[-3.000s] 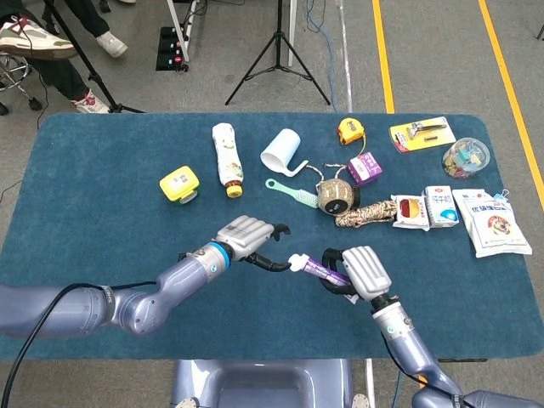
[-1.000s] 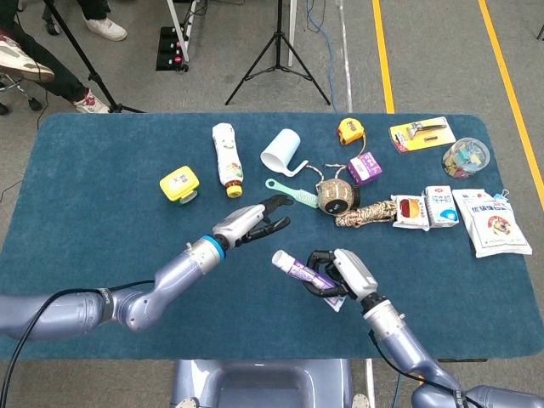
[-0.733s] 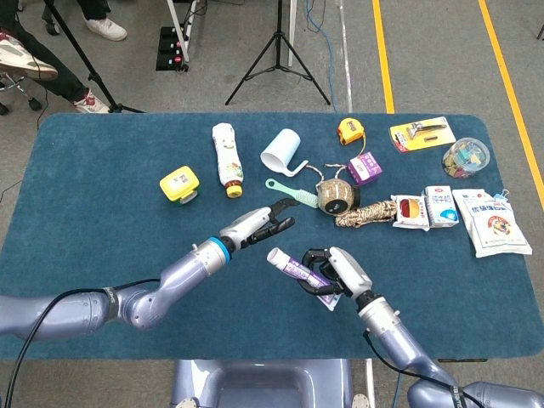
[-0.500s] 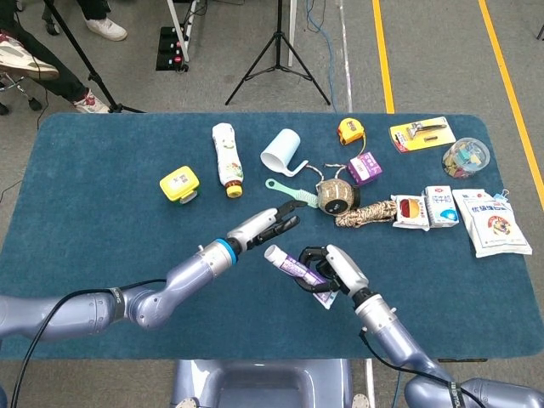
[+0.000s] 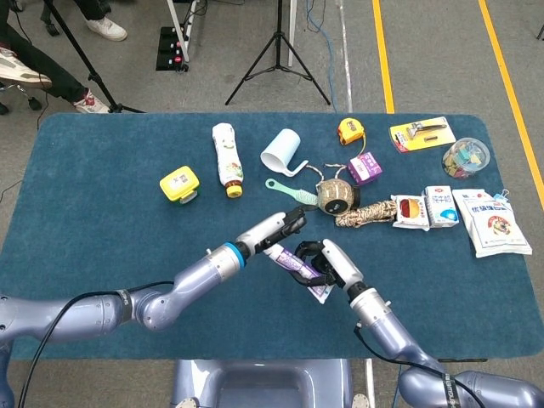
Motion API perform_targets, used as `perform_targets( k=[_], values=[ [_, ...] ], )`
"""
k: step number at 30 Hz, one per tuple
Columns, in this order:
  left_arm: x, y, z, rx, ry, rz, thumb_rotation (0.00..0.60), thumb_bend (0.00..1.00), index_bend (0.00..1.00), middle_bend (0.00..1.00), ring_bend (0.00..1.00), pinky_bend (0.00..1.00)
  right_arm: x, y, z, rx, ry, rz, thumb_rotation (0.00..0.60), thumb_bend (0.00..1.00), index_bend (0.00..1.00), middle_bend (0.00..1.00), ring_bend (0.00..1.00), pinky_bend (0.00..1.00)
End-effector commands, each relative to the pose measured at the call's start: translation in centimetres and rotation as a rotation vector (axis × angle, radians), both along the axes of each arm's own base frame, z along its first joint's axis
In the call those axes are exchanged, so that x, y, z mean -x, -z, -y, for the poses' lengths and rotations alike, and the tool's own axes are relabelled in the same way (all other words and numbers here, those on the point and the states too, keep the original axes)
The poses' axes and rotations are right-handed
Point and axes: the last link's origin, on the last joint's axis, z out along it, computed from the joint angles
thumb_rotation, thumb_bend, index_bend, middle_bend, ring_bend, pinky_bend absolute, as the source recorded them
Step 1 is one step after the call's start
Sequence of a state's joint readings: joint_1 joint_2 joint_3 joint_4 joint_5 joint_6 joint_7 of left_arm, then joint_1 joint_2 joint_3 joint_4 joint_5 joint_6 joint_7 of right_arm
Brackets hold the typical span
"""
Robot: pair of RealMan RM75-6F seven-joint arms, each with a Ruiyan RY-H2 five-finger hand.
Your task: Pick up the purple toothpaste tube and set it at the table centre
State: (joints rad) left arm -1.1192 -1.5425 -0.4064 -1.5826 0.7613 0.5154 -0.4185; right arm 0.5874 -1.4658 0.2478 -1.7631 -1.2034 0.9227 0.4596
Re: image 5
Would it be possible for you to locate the mint green brush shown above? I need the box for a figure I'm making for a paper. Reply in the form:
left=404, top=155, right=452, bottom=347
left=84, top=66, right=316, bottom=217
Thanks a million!
left=264, top=178, right=320, bottom=209

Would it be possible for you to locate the thin twine cord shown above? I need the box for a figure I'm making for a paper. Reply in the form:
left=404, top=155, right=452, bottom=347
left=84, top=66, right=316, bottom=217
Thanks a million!
left=304, top=162, right=349, bottom=181

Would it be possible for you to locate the yellow lidded green box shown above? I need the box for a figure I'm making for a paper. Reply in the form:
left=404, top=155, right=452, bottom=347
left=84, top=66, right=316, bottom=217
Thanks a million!
left=159, top=166, right=201, bottom=207

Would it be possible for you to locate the white snack packet red picture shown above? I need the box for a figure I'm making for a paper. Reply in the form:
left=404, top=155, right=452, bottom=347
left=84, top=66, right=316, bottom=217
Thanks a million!
left=390, top=194, right=431, bottom=233

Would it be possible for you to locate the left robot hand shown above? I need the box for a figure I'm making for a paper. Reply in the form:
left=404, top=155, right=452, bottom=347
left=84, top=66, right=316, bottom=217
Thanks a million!
left=235, top=206, right=308, bottom=258

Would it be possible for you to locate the white bottle yellow cap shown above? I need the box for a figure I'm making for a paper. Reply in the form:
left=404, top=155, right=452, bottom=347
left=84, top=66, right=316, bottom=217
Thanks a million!
left=212, top=122, right=246, bottom=199

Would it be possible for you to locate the blue floor cable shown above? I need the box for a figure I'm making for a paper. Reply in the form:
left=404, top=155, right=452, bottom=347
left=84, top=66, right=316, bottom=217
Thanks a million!
left=305, top=0, right=339, bottom=113
left=391, top=368, right=404, bottom=408

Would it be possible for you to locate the round seed jar black lid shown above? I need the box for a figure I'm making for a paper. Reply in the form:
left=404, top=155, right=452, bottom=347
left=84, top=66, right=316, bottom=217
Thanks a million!
left=315, top=178, right=362, bottom=215

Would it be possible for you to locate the blue table mat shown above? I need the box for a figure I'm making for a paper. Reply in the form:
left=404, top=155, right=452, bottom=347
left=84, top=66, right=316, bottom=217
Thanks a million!
left=0, top=112, right=544, bottom=361

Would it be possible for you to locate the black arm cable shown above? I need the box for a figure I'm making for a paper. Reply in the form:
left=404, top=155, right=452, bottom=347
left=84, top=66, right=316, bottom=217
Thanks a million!
left=16, top=280, right=176, bottom=408
left=353, top=321, right=486, bottom=397

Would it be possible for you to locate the black tripod stand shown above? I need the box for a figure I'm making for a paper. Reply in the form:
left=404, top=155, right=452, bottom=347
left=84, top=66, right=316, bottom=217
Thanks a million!
left=224, top=0, right=332, bottom=106
left=42, top=0, right=146, bottom=115

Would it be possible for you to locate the black power strip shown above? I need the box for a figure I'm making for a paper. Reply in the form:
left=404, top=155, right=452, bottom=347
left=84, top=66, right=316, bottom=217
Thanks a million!
left=156, top=25, right=190, bottom=72

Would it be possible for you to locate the purple small box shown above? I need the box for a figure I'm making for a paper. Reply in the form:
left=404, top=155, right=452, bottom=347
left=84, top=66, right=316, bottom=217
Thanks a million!
left=347, top=151, right=384, bottom=187

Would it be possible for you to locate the white powder bag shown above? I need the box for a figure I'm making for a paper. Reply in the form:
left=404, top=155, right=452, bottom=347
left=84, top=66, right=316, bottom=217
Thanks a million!
left=451, top=188, right=533, bottom=259

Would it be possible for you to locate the white plastic mug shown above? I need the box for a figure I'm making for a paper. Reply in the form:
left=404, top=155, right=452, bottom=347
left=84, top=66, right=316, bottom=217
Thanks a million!
left=260, top=128, right=309, bottom=178

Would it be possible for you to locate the white shoe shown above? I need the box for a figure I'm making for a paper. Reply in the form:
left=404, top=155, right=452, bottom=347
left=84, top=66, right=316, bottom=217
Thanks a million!
left=85, top=16, right=129, bottom=43

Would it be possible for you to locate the white frame leg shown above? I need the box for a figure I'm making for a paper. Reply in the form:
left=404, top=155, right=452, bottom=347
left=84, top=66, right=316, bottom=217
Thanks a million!
left=165, top=0, right=200, bottom=65

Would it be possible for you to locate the person in black trousers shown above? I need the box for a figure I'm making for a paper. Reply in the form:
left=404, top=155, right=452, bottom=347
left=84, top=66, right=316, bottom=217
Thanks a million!
left=0, top=0, right=86, bottom=105
left=78, top=0, right=112, bottom=21

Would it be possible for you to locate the white upright post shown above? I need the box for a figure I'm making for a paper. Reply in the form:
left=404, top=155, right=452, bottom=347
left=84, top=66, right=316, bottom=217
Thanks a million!
left=287, top=0, right=298, bottom=68

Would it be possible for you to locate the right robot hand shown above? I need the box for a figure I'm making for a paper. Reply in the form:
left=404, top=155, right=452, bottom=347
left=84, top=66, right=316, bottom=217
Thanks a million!
left=290, top=238, right=366, bottom=294

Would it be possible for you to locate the yellow tape measure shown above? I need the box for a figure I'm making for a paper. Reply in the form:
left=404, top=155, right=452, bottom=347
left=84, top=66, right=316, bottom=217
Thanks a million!
left=337, top=117, right=369, bottom=156

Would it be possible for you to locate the razor on yellow card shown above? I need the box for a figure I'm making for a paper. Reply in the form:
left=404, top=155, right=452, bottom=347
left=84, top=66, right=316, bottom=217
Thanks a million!
left=388, top=116, right=457, bottom=155

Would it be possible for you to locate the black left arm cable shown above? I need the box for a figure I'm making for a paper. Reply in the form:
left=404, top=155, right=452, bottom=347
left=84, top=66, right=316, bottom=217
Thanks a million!
left=16, top=280, right=176, bottom=408

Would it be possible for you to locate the red white sneaker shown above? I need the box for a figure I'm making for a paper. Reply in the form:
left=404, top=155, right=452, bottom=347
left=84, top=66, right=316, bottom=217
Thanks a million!
left=0, top=46, right=54, bottom=90
left=71, top=88, right=111, bottom=115

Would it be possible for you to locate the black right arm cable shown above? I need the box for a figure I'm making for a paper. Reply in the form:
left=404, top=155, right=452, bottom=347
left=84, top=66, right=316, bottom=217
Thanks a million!
left=353, top=321, right=486, bottom=397

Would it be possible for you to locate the purple white toothpaste tube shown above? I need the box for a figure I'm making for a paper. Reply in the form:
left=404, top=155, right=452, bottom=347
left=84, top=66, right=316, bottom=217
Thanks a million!
left=263, top=242, right=335, bottom=305

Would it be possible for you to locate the white table leg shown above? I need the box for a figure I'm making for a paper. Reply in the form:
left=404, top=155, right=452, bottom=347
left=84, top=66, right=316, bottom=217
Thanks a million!
left=364, top=359, right=377, bottom=408

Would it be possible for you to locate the black office chair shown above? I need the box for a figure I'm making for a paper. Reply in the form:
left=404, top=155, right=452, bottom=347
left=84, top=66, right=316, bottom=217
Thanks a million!
left=0, top=80, right=43, bottom=116

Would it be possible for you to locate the clear jar of binder clips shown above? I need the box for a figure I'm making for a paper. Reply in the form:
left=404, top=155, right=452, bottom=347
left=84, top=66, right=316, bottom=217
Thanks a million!
left=442, top=136, right=491, bottom=180

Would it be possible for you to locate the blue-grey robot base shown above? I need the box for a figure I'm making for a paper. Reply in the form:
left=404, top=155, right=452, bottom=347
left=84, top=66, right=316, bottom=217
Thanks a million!
left=169, top=359, right=371, bottom=408

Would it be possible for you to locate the white blue milk carton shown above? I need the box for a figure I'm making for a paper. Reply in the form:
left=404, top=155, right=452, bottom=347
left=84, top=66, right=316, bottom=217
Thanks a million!
left=423, top=184, right=461, bottom=230

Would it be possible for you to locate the braided rope bundle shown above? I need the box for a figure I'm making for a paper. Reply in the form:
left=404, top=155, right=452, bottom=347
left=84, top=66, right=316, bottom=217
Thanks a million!
left=334, top=199, right=399, bottom=230

